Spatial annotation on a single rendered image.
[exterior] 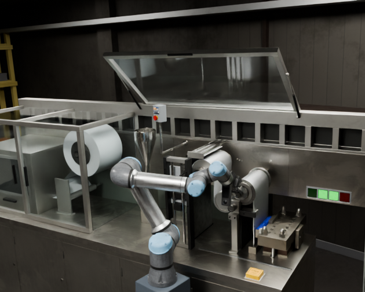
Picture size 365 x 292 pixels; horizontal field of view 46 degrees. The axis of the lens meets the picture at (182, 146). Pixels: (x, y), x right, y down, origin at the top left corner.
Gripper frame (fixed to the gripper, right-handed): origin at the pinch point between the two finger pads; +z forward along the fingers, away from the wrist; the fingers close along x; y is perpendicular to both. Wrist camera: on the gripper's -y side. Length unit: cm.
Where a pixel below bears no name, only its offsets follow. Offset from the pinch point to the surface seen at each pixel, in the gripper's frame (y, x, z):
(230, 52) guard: 60, 4, -49
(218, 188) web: 5.6, 16.4, 7.3
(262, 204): 3.8, -7.7, 19.3
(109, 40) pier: 231, 294, 137
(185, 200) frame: -7.5, 30.2, -1.4
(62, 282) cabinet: -70, 121, 30
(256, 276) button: -38.6, -19.6, 2.7
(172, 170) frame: 5.0, 36.3, -15.0
